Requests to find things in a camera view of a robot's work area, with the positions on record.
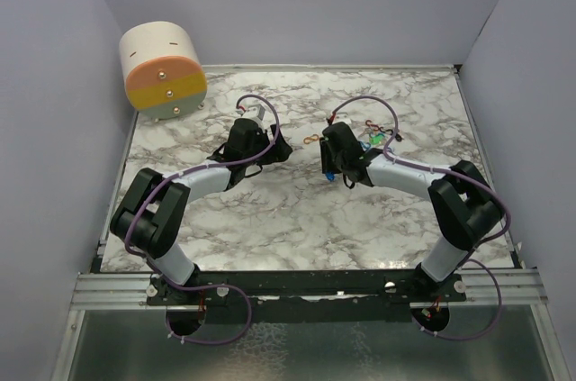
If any blue solid key tag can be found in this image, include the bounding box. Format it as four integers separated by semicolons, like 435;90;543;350
325;172;336;182

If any orange S carabiner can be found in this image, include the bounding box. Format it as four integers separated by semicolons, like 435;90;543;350
302;134;320;145

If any green framed key tag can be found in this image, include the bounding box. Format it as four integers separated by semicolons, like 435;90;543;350
369;134;384;146

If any red S carabiner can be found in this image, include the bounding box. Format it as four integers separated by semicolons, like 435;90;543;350
365;120;382;132

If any black S carabiner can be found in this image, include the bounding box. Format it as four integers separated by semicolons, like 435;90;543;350
379;127;394;135

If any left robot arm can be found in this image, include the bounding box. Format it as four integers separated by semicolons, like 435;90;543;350
109;117;293;304

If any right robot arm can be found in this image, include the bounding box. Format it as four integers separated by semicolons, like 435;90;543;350
320;122;507;301

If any pastel three-drawer cylinder box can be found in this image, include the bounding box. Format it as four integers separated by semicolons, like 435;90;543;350
119;21;208;120

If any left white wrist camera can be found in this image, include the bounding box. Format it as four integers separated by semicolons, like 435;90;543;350
238;104;266;129

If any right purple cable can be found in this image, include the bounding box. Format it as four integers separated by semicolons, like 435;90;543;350
327;95;513;340

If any purple cable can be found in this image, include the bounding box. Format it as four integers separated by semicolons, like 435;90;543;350
123;94;281;348
327;95;513;340

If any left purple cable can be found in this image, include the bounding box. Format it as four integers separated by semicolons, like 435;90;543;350
123;94;281;348

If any black mounting rail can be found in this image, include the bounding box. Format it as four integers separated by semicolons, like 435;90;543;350
147;269;466;324

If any aluminium extrusion frame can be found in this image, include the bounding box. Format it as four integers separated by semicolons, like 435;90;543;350
71;273;150;311

